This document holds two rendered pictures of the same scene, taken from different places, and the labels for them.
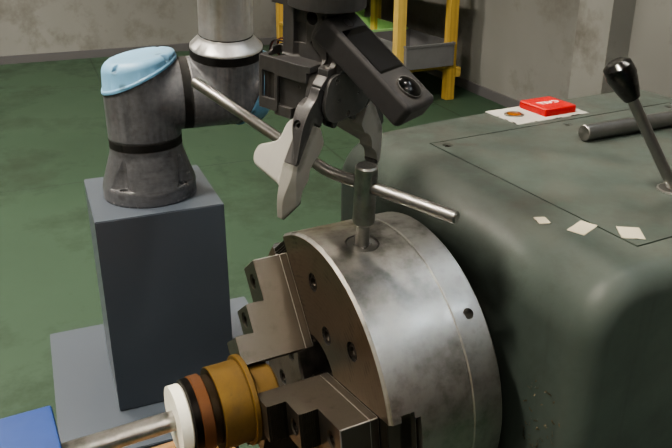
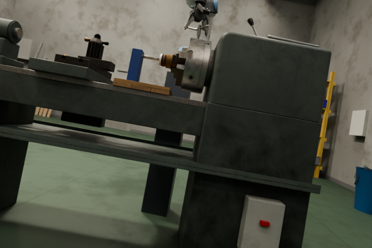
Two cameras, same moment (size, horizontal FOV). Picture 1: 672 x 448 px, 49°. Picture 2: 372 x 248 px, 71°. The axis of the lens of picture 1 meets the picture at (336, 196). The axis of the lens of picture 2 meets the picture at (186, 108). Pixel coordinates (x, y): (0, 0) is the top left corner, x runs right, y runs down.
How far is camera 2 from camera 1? 128 cm
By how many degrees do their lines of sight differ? 36
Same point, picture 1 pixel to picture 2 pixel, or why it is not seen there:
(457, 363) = (202, 47)
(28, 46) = (187, 137)
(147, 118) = not seen: hidden behind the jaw
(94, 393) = not seen: hidden behind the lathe
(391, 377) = (190, 45)
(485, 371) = (207, 51)
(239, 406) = (169, 56)
